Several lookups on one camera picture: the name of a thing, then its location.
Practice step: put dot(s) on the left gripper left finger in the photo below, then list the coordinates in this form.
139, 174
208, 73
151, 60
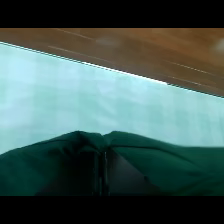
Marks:
87, 180

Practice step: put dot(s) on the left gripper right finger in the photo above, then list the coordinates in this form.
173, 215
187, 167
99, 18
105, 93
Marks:
123, 181

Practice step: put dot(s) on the dark green garment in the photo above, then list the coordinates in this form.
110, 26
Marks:
186, 166

